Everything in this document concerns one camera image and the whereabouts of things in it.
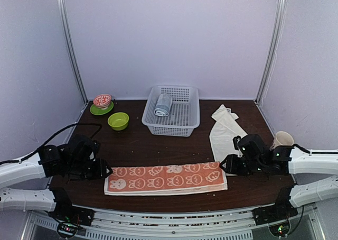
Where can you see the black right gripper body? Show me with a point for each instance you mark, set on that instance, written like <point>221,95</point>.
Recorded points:
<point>239,169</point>

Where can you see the aluminium frame post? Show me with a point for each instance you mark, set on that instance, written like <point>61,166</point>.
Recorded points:
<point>271,57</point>
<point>70,50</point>

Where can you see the rolled light blue towel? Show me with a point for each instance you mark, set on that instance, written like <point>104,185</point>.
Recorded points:
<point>163,105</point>

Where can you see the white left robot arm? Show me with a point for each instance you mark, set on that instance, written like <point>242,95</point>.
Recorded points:
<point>77,160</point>

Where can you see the white perforated plastic basket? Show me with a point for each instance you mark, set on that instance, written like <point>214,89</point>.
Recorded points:
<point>183,116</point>

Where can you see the right aluminium frame post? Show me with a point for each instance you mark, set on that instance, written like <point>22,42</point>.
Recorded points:
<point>271,57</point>

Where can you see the green plastic plate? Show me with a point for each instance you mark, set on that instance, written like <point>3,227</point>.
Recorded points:
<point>100,111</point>

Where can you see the orange bunny pattern towel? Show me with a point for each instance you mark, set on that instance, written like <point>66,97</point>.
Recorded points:
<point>168,180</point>

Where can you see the cream patterned cup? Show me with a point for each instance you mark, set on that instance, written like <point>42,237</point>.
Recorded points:
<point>282,138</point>

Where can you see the cream white towel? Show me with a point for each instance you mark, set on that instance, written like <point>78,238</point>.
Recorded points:
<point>223,132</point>

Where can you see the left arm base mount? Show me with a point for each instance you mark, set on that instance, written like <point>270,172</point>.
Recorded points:
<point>68,216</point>

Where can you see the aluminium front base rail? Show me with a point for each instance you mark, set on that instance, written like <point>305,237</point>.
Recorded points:
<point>222,224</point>

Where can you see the red white patterned bowl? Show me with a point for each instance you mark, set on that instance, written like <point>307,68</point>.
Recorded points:
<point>102,101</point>

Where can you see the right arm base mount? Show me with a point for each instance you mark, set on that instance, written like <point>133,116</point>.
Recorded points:
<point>277,216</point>

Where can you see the left aluminium frame post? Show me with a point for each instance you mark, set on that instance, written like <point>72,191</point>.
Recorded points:
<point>70,50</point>

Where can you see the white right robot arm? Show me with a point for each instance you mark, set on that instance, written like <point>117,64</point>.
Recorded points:
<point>253,156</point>

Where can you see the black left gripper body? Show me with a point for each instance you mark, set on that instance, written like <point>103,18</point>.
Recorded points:
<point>93,173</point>

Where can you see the green plastic bowl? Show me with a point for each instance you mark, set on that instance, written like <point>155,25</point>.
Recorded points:
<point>118,121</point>

